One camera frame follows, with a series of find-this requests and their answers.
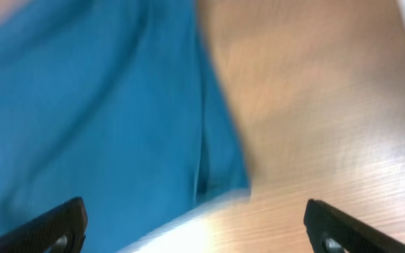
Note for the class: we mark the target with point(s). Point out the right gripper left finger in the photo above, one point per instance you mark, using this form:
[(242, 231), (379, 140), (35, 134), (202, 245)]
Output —
[(61, 230)]

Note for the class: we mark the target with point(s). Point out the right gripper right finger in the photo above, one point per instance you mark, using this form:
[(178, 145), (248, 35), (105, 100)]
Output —
[(331, 230)]

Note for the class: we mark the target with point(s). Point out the dark blue polo shirt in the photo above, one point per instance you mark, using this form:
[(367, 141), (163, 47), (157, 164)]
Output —
[(115, 102)]

